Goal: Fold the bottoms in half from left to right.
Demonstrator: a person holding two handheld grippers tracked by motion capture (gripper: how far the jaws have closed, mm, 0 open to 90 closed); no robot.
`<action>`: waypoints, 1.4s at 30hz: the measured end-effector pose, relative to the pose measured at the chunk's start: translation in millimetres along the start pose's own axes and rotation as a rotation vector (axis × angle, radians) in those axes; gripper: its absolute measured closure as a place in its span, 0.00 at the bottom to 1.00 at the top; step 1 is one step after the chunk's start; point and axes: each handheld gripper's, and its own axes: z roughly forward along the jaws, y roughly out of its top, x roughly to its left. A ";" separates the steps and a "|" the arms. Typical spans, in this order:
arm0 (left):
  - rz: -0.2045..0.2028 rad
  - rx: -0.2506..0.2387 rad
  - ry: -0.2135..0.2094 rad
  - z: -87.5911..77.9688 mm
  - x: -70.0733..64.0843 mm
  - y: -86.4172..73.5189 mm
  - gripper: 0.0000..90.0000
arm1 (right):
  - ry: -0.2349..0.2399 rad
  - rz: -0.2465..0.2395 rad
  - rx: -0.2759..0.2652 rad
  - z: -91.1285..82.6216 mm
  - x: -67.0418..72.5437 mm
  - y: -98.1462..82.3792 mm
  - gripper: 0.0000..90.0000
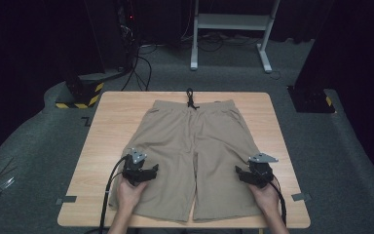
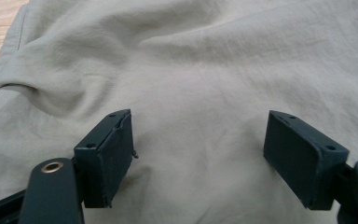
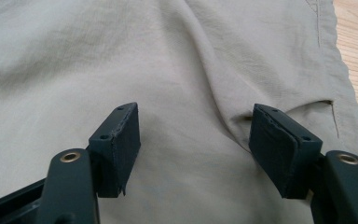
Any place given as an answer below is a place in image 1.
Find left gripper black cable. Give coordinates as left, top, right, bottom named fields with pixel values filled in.
left=98, top=155, right=130, bottom=234

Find cable bundle under white stand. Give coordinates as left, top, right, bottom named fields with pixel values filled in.
left=180, top=30, right=265, bottom=54

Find black floor cables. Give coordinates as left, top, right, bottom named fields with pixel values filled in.
left=121, top=43, right=153, bottom=93

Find dark equipment rack red light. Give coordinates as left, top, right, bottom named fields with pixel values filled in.
left=116, top=0, right=138, bottom=71

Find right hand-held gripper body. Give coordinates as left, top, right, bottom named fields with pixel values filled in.
left=247, top=152, right=280, bottom=189

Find black yellow striped stand base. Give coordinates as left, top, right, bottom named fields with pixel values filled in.
left=55, top=73, right=105, bottom=110

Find black drawstring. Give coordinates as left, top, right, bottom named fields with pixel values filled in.
left=185, top=87, right=201, bottom=111

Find khaki shorts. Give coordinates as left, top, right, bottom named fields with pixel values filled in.
left=108, top=98, right=263, bottom=223

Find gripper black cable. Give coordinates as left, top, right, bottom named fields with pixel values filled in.
left=98, top=155, right=130, bottom=234
left=270, top=176, right=288, bottom=227

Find person's right hand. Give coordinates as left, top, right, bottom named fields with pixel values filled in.
left=247, top=181, right=281, bottom=215

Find grey tape piece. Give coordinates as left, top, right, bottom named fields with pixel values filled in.
left=56, top=195, right=78, bottom=206
left=290, top=192, right=313, bottom=202

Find white metal stand frame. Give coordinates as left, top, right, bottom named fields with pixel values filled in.
left=190, top=0, right=281, bottom=74

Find person's left hand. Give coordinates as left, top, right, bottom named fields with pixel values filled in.
left=116, top=178, right=148, bottom=213

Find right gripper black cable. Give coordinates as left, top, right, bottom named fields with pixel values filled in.
left=270, top=176, right=288, bottom=227

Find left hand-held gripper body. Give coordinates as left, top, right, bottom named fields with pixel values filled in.
left=122, top=147, right=148, bottom=187

